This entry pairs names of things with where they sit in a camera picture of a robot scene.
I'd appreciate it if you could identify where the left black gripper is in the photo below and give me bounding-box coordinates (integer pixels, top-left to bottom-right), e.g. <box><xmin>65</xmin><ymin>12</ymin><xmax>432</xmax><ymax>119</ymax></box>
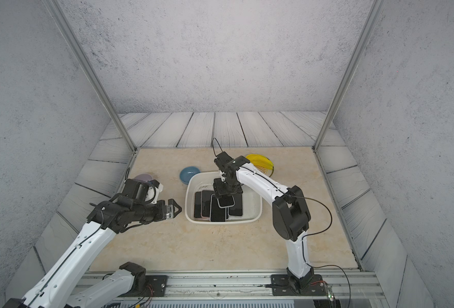
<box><xmin>132</xmin><ymin>197</ymin><xmax>184</xmax><ymax>224</ymax></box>

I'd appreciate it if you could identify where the black phone purple case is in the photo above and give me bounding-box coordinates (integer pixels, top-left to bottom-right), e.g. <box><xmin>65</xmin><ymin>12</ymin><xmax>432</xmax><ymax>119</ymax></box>
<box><xmin>201</xmin><ymin>191</ymin><xmax>215</xmax><ymax>218</ymax></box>

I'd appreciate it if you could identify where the black phone far left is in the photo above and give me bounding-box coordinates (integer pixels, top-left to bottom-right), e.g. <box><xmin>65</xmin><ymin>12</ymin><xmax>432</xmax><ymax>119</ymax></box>
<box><xmin>194</xmin><ymin>191</ymin><xmax>202</xmax><ymax>219</ymax></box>

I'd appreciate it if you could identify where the left metal frame post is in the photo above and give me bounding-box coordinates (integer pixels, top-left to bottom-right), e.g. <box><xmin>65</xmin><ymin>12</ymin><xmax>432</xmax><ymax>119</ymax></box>
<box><xmin>43</xmin><ymin>0</ymin><xmax>137</xmax><ymax>153</ymax></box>

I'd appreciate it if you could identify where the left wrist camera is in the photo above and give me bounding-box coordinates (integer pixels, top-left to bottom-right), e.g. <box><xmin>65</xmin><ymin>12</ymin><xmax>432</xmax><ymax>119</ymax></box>
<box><xmin>122</xmin><ymin>179</ymin><xmax>161</xmax><ymax>205</ymax></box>

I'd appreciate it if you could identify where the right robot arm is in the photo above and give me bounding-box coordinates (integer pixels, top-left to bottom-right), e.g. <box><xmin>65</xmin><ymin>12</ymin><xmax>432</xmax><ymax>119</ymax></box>
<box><xmin>213</xmin><ymin>151</ymin><xmax>314</xmax><ymax>293</ymax></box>

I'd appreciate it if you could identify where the metal frame post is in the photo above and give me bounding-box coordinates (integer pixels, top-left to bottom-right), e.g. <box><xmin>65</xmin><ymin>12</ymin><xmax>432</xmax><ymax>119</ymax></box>
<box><xmin>313</xmin><ymin>0</ymin><xmax>385</xmax><ymax>153</ymax></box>
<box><xmin>43</xmin><ymin>0</ymin><xmax>137</xmax><ymax>153</ymax></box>

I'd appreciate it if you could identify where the black phone cream case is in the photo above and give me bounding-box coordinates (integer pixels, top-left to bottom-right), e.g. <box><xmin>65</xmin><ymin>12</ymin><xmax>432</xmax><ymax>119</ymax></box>
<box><xmin>210</xmin><ymin>195</ymin><xmax>227</xmax><ymax>223</ymax></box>

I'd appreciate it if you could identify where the yellow banana bunch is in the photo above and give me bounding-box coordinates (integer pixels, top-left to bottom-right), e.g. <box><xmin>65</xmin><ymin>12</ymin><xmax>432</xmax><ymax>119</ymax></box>
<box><xmin>246</xmin><ymin>154</ymin><xmax>274</xmax><ymax>174</ymax></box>

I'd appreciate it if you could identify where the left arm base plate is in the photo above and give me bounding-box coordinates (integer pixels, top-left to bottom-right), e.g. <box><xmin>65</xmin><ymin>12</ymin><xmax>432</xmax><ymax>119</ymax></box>
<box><xmin>122</xmin><ymin>275</ymin><xmax>169</xmax><ymax>299</ymax></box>

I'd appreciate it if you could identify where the purple bowl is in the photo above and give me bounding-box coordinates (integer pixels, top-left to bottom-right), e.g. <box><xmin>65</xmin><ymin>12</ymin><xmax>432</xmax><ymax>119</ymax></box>
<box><xmin>133</xmin><ymin>173</ymin><xmax>154</xmax><ymax>183</ymax></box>

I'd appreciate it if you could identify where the blue bowl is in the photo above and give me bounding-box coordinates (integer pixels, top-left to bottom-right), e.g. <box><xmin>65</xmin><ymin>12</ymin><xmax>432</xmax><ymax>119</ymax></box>
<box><xmin>179</xmin><ymin>166</ymin><xmax>201</xmax><ymax>185</ymax></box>

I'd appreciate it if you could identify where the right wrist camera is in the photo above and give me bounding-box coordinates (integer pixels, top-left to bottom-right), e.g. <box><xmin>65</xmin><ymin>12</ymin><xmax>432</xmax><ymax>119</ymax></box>
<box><xmin>214</xmin><ymin>151</ymin><xmax>233</xmax><ymax>174</ymax></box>

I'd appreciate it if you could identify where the black phone green case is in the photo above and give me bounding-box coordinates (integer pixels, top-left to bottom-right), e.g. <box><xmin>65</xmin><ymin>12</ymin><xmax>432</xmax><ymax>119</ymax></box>
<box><xmin>217</xmin><ymin>196</ymin><xmax>235</xmax><ymax>209</ymax></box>

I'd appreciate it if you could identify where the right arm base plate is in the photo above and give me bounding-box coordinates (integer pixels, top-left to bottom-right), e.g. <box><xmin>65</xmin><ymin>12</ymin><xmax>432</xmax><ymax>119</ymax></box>
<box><xmin>266</xmin><ymin>273</ymin><xmax>328</xmax><ymax>296</ymax></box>

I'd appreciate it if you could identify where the white plastic storage box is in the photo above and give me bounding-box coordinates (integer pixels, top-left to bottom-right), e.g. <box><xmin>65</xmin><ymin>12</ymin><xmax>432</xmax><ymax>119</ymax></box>
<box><xmin>184</xmin><ymin>171</ymin><xmax>263</xmax><ymax>225</ymax></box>

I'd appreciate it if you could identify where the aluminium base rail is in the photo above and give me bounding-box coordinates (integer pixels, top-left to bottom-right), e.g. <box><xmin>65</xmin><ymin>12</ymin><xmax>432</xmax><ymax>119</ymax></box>
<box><xmin>114</xmin><ymin>267</ymin><xmax>388</xmax><ymax>307</ymax></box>

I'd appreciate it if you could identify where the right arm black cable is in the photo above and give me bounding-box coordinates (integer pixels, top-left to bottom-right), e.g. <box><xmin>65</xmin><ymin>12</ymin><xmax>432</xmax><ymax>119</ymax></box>
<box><xmin>211</xmin><ymin>137</ymin><xmax>353</xmax><ymax>308</ymax></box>

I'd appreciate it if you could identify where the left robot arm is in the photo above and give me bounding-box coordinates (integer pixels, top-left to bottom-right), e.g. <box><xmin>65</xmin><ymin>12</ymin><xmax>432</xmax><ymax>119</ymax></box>
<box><xmin>5</xmin><ymin>179</ymin><xmax>182</xmax><ymax>307</ymax></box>

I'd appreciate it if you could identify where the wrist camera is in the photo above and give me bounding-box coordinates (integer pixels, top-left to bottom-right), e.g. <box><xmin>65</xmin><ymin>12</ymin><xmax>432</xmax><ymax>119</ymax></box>
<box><xmin>214</xmin><ymin>151</ymin><xmax>233</xmax><ymax>174</ymax></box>
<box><xmin>122</xmin><ymin>179</ymin><xmax>161</xmax><ymax>205</ymax></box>

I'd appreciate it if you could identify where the patterned plate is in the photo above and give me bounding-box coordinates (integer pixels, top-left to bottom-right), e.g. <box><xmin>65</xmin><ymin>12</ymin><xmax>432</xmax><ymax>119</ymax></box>
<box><xmin>266</xmin><ymin>166</ymin><xmax>274</xmax><ymax>177</ymax></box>

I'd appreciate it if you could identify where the right metal frame post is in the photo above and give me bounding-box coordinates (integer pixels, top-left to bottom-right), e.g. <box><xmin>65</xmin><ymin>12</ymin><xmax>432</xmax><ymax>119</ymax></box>
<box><xmin>313</xmin><ymin>0</ymin><xmax>385</xmax><ymax>153</ymax></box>

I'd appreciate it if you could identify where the black phone grey-green case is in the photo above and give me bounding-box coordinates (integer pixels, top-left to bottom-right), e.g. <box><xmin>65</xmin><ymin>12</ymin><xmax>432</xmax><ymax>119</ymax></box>
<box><xmin>228</xmin><ymin>194</ymin><xmax>243</xmax><ymax>217</ymax></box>

